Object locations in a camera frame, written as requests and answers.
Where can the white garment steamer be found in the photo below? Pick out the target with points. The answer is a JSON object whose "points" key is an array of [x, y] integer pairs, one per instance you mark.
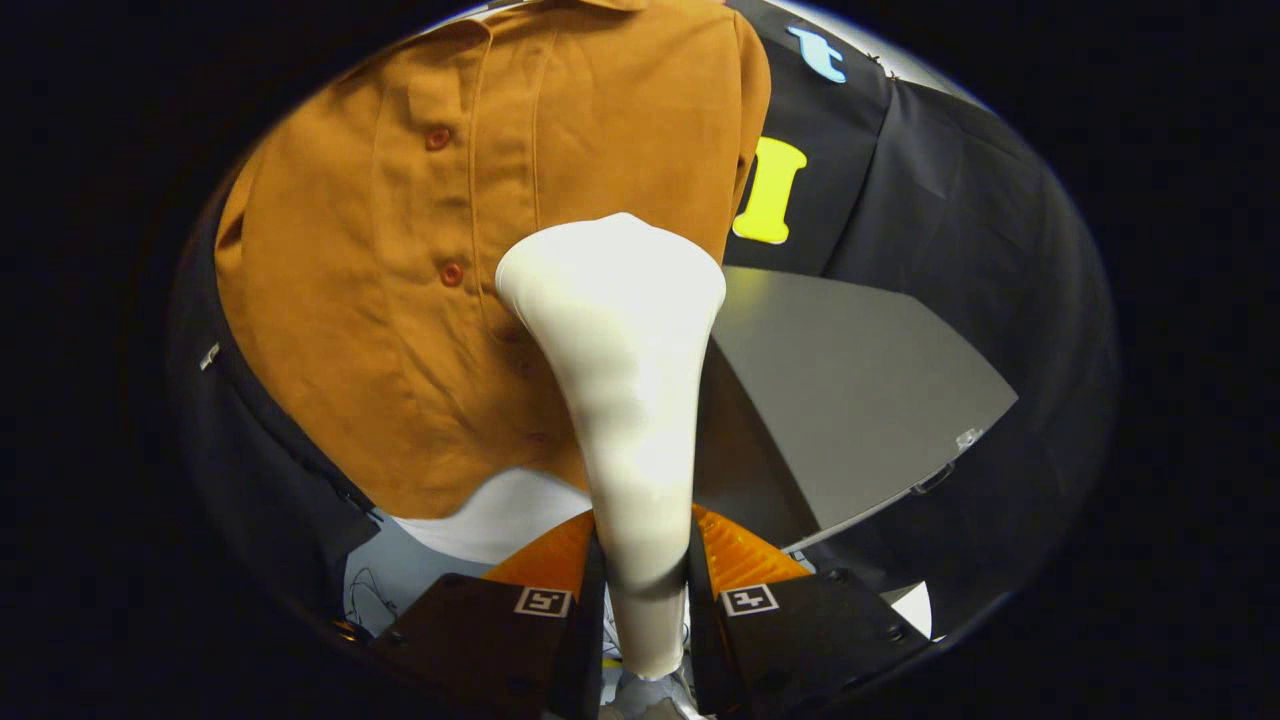
{"points": [[620, 330]]}

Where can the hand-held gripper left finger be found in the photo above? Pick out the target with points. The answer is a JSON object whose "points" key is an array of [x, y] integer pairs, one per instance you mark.
{"points": [[585, 640]]}

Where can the white mannequin torso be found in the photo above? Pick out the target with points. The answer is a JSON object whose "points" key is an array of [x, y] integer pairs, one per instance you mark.
{"points": [[500, 520]]}

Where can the orange-brown button shirt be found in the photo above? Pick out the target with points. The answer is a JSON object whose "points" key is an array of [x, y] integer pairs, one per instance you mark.
{"points": [[400, 350]]}

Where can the black backdrop cloth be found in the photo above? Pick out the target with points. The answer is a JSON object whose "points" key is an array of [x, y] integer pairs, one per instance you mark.
{"points": [[950, 200]]}

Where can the grey cloth clip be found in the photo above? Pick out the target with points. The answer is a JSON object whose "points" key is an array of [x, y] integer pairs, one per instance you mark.
{"points": [[209, 356]]}

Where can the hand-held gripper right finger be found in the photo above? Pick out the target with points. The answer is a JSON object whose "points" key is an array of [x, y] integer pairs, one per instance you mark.
{"points": [[703, 630]]}

